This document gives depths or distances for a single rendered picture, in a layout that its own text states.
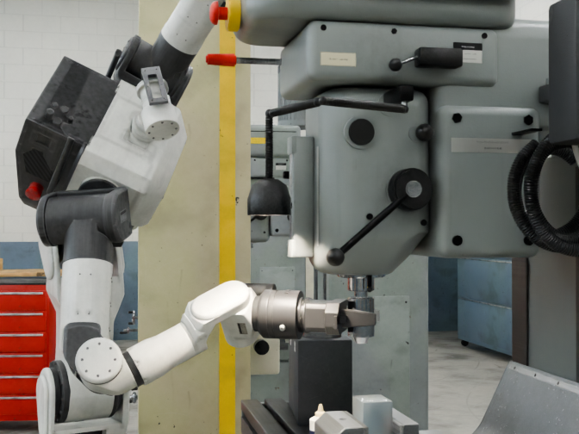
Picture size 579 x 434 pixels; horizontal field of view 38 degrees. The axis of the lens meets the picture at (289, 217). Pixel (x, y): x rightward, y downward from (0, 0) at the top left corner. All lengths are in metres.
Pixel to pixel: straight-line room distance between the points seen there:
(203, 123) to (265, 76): 7.60
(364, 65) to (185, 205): 1.85
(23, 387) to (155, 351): 4.55
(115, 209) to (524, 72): 0.76
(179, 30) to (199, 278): 1.53
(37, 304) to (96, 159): 4.32
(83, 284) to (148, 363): 0.18
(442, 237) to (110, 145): 0.67
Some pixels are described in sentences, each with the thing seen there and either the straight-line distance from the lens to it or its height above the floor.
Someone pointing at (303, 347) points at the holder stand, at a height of 1.13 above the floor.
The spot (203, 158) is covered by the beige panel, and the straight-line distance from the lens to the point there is 3.18.
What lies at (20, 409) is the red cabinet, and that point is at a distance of 6.06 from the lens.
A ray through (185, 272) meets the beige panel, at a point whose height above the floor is 1.22.
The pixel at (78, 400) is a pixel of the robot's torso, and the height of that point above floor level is 1.00.
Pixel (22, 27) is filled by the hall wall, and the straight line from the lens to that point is 10.74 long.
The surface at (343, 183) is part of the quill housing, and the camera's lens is 1.40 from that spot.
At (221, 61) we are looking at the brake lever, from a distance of 1.57.
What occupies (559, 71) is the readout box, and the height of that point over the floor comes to 1.62.
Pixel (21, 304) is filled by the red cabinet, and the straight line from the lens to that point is 5.95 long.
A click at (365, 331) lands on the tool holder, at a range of 1.49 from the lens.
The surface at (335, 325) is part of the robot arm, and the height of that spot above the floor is 1.22.
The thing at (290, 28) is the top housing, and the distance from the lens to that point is 1.47.
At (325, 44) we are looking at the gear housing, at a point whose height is 1.69.
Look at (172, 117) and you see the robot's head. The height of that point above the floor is 1.60.
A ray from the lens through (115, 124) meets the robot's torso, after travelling 1.71.
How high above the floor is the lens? 1.40
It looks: 1 degrees up
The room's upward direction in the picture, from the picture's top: straight up
